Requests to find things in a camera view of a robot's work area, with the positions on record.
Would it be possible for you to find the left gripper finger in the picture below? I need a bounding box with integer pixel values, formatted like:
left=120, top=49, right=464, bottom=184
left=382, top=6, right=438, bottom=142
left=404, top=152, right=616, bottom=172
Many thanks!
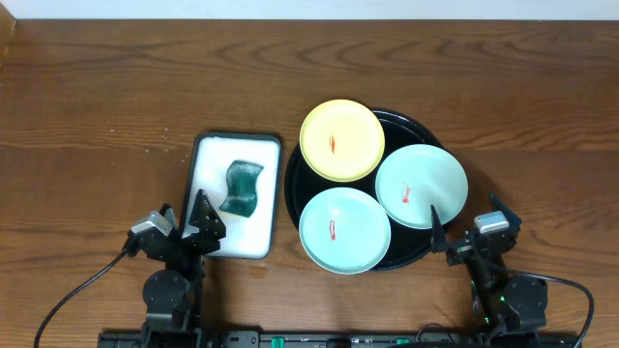
left=159, top=203, right=178, bottom=229
left=189, top=189, right=226, bottom=237

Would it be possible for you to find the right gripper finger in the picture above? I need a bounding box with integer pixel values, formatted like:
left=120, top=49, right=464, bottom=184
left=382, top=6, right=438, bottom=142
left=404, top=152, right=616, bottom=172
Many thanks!
left=488, top=191, right=521, bottom=229
left=430, top=205, right=447, bottom=253

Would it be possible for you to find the green scouring sponge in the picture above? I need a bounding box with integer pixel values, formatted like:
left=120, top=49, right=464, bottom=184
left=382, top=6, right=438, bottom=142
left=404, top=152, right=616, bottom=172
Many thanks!
left=219, top=159, right=263, bottom=218

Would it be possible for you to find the mint plate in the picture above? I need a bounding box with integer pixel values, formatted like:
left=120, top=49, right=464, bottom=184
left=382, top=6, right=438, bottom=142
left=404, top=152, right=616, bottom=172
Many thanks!
left=299, top=188, right=391, bottom=275
left=375, top=144, right=468, bottom=229

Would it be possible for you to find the yellow plate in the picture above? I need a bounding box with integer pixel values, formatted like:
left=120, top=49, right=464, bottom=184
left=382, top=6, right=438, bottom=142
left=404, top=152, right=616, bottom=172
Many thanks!
left=299, top=100, right=385, bottom=183

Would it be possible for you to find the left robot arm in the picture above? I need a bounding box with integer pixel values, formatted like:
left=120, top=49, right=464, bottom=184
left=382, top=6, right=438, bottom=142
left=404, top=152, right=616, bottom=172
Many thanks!
left=123, top=189, right=226, bottom=347

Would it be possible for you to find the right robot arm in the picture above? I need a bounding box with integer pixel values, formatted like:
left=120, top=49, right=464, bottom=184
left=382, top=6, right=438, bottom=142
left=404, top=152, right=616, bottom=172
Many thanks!
left=430, top=192, right=548, bottom=345

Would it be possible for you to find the black round tray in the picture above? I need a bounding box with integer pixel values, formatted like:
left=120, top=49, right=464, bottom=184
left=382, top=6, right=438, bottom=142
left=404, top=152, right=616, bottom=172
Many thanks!
left=284, top=108, right=442, bottom=271

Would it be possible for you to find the black rectangular foam tray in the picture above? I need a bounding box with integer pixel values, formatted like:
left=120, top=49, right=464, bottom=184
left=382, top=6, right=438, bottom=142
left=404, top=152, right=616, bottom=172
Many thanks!
left=180, top=131, right=281, bottom=259

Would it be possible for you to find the mint plate front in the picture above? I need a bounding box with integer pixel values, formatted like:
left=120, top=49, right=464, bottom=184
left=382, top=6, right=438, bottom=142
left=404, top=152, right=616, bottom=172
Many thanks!
left=299, top=188, right=391, bottom=275

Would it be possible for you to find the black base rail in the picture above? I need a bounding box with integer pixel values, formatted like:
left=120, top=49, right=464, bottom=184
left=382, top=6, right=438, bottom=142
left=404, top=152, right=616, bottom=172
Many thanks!
left=97, top=331, right=575, bottom=348

